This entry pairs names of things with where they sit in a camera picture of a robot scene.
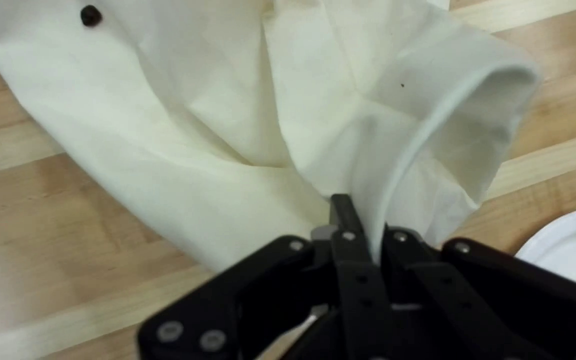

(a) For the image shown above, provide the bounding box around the cream canvas tote bag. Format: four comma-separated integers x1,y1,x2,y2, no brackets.
0,0,539,271

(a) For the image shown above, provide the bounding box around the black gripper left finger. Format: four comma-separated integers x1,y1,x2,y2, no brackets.
136,194,391,360

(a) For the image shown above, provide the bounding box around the white plate with yellow item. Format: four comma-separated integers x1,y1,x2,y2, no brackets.
513,204,576,297

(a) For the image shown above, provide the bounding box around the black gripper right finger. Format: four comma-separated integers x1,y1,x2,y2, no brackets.
381,228,576,360

